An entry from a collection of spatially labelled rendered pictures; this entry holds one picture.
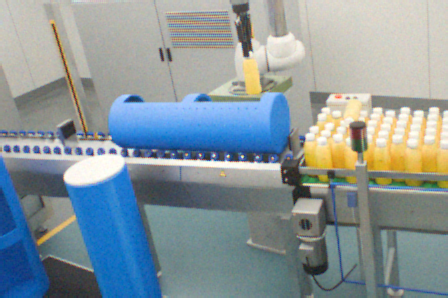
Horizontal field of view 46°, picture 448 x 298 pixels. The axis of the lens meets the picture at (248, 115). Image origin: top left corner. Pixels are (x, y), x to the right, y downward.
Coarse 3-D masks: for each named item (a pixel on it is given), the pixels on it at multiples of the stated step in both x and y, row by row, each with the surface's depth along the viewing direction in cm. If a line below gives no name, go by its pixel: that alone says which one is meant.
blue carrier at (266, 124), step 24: (120, 96) 270; (192, 96) 252; (264, 96) 237; (120, 120) 260; (144, 120) 254; (168, 120) 249; (192, 120) 244; (216, 120) 239; (240, 120) 234; (264, 120) 229; (288, 120) 251; (120, 144) 267; (144, 144) 260; (168, 144) 254; (192, 144) 249; (216, 144) 243; (240, 144) 238; (264, 144) 233
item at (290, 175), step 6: (282, 162) 225; (288, 162) 224; (294, 162) 223; (282, 168) 222; (288, 168) 221; (294, 168) 220; (282, 174) 224; (288, 174) 222; (294, 174) 221; (300, 174) 226; (282, 180) 225; (288, 180) 222; (294, 180) 222
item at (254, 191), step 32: (32, 160) 297; (64, 160) 288; (224, 160) 252; (32, 192) 316; (64, 192) 304; (160, 192) 273; (192, 192) 264; (224, 192) 255; (256, 192) 247; (288, 192) 240
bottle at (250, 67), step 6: (246, 60) 233; (252, 60) 233; (246, 66) 233; (252, 66) 232; (246, 72) 234; (252, 72) 233; (258, 72) 236; (246, 78) 235; (252, 78) 234; (258, 78) 236; (246, 84) 237; (252, 84) 235; (258, 84) 237; (246, 90) 239; (252, 90) 236; (258, 90) 237
